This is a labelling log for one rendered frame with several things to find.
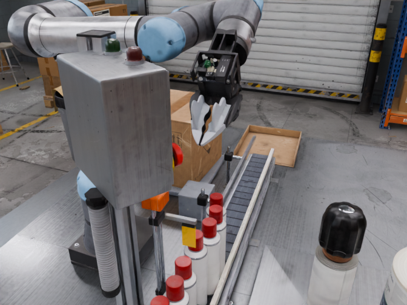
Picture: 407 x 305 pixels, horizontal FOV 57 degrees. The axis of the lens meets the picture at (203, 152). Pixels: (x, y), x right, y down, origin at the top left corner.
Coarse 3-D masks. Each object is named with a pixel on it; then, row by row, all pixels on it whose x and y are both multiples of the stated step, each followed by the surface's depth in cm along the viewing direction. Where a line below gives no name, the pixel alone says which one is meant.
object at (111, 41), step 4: (108, 40) 55; (112, 40) 55; (116, 40) 55; (108, 44) 54; (112, 44) 54; (116, 44) 55; (108, 48) 55; (112, 48) 55; (116, 48) 55; (120, 48) 56; (108, 52) 55; (112, 52) 55; (116, 52) 55; (120, 52) 55
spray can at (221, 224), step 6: (210, 210) 86; (216, 210) 86; (222, 210) 87; (210, 216) 87; (216, 216) 86; (222, 216) 88; (222, 222) 88; (222, 228) 87; (222, 234) 88; (222, 240) 89; (222, 246) 90; (222, 252) 91; (222, 258) 92; (222, 264) 93; (222, 270) 94
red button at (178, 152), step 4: (172, 144) 58; (176, 144) 58; (176, 148) 58; (180, 148) 58; (176, 152) 58; (180, 152) 58; (176, 156) 58; (180, 156) 58; (176, 160) 58; (180, 160) 58; (176, 164) 58; (180, 164) 59
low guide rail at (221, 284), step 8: (272, 152) 150; (264, 168) 138; (264, 176) 135; (256, 192) 124; (248, 208) 116; (248, 216) 112; (240, 232) 106; (240, 240) 105; (232, 248) 100; (232, 256) 97; (224, 272) 92; (224, 280) 90; (216, 288) 88; (216, 296) 86; (216, 304) 85
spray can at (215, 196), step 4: (216, 192) 93; (212, 196) 92; (216, 196) 92; (220, 196) 92; (212, 200) 91; (216, 200) 90; (220, 200) 91; (212, 204) 91; (216, 204) 91; (220, 204) 91; (208, 208) 94; (224, 208) 94; (208, 212) 93; (224, 212) 93; (208, 216) 92; (224, 216) 93
